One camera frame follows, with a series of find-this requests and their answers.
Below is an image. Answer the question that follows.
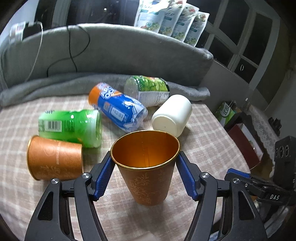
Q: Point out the blue orange plastic bottle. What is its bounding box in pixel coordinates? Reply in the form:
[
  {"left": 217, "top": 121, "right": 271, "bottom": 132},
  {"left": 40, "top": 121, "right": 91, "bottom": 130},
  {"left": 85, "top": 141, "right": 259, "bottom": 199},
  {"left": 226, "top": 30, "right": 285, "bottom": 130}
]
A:
[{"left": 88, "top": 82, "right": 148, "bottom": 133}]

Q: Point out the white power strip with plugs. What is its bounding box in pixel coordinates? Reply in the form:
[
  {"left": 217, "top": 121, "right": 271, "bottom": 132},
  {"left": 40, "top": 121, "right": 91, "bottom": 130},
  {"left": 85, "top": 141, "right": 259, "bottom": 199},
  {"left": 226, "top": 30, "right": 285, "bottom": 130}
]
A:
[{"left": 9, "top": 22, "right": 26, "bottom": 44}]

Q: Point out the black cable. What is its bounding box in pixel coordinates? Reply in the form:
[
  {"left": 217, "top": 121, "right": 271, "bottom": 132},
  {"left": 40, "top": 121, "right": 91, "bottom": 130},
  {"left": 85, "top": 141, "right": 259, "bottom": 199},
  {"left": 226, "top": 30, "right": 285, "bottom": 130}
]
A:
[{"left": 46, "top": 25, "right": 91, "bottom": 78}]

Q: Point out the white cable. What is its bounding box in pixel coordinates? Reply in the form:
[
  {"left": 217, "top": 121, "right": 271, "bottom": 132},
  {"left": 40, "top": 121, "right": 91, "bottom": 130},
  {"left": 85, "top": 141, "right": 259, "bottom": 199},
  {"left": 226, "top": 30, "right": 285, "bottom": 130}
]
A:
[{"left": 24, "top": 21, "right": 44, "bottom": 83}]

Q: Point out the white plastic cup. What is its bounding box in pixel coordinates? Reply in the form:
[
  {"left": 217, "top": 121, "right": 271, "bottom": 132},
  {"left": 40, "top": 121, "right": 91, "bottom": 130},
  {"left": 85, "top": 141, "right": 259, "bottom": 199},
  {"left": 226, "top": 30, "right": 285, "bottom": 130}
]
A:
[{"left": 152, "top": 94, "right": 192, "bottom": 138}]

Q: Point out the green salad label jar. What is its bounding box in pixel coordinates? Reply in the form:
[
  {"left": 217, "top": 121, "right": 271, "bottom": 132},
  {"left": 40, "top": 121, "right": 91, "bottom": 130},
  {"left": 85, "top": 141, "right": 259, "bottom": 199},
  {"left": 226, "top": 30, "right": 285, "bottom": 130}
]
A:
[{"left": 123, "top": 75, "right": 170, "bottom": 108}]

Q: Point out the green plastic bottle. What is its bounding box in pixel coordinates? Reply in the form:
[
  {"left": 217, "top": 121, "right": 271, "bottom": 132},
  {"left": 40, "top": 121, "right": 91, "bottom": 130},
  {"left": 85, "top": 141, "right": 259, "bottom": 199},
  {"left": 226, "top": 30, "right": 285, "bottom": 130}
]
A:
[{"left": 38, "top": 109, "right": 102, "bottom": 148}]

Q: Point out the orange paper cup upside-down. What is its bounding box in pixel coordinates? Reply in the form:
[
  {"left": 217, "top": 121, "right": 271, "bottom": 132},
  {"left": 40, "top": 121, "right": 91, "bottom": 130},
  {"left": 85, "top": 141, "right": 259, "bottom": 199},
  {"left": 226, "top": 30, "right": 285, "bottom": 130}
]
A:
[{"left": 110, "top": 130, "right": 180, "bottom": 206}]

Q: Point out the orange paper cup lying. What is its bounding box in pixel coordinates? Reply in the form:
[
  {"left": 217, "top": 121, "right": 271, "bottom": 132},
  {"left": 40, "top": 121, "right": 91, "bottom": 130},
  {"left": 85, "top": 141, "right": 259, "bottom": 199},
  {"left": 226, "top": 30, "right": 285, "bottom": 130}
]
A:
[{"left": 27, "top": 136, "right": 83, "bottom": 180}]

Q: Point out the green box on floor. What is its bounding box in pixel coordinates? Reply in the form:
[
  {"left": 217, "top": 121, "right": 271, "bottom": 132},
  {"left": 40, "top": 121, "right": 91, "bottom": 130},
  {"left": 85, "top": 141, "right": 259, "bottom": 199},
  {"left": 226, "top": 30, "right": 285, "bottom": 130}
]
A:
[{"left": 214, "top": 101, "right": 236, "bottom": 126}]

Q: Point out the black power adapter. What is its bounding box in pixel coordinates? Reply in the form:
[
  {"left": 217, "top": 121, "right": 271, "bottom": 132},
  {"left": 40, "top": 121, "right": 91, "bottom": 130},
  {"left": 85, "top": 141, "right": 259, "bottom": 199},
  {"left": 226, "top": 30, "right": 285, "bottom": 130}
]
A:
[{"left": 23, "top": 22, "right": 43, "bottom": 39}]

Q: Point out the refill pouch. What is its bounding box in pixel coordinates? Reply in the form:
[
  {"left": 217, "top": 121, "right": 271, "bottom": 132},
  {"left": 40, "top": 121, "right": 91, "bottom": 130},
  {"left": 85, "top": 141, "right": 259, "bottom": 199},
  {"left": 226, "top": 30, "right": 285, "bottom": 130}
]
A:
[
  {"left": 184, "top": 11, "right": 210, "bottom": 47},
  {"left": 133, "top": 0, "right": 173, "bottom": 33},
  {"left": 171, "top": 3, "right": 199, "bottom": 42},
  {"left": 159, "top": 0, "right": 187, "bottom": 37}
]

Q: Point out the grey blanket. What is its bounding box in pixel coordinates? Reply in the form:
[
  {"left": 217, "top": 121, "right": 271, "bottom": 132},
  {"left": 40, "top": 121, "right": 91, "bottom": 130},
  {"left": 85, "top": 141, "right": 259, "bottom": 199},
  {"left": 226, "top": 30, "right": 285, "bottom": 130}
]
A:
[{"left": 1, "top": 24, "right": 213, "bottom": 108}]

